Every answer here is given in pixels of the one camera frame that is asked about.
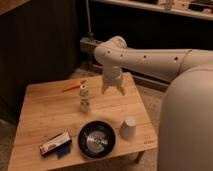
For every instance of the blue sponge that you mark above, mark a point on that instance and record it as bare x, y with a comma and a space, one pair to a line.
62, 151

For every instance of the red white box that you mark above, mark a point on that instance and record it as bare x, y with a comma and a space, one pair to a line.
54, 143

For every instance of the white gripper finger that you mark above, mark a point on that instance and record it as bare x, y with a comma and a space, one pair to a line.
121, 89
104, 88

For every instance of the wooden table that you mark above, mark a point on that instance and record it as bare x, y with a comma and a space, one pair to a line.
48, 111

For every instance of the white paper cup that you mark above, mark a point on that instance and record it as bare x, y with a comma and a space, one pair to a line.
128, 128

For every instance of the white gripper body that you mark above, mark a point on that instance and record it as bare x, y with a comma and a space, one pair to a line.
112, 75

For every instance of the wooden shelf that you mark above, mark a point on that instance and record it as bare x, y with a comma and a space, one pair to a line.
186, 8

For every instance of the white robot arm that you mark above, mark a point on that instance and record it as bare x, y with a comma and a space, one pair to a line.
185, 138

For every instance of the black round plate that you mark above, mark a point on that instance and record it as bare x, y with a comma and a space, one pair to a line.
96, 139

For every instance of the metal pole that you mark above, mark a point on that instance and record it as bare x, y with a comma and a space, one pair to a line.
90, 33

